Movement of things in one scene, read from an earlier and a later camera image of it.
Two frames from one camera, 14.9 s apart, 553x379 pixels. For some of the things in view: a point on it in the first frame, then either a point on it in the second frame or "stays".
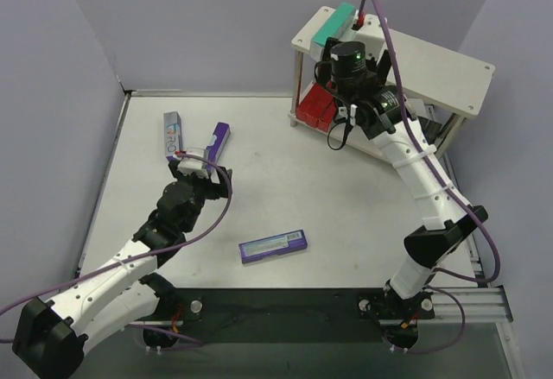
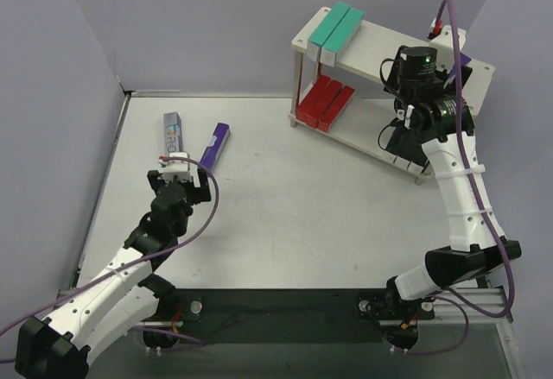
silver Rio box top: (173, 134) stays
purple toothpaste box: (213, 151) stays
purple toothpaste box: (272, 246) -> (464, 60)
